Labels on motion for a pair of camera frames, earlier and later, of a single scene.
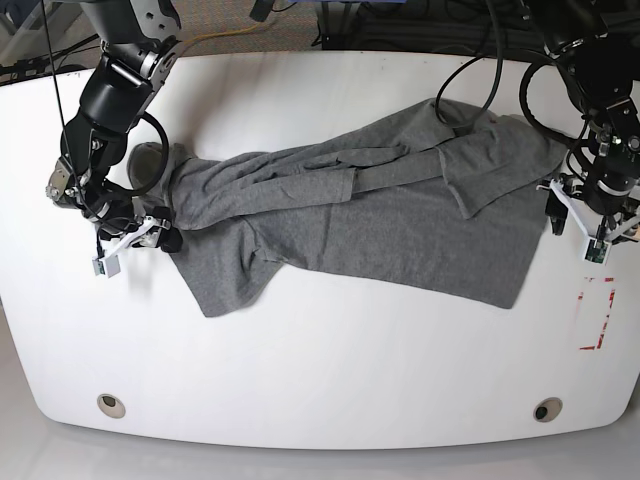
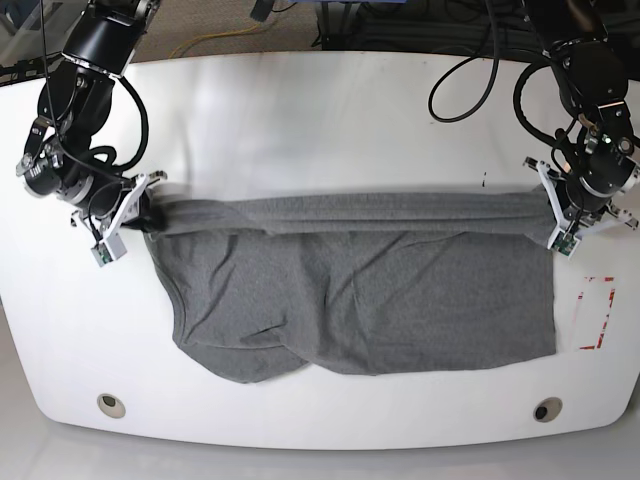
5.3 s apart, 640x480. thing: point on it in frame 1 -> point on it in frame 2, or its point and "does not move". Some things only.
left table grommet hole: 111,405 does not move
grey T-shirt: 450,202 -> 357,281
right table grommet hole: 548,409 does not move
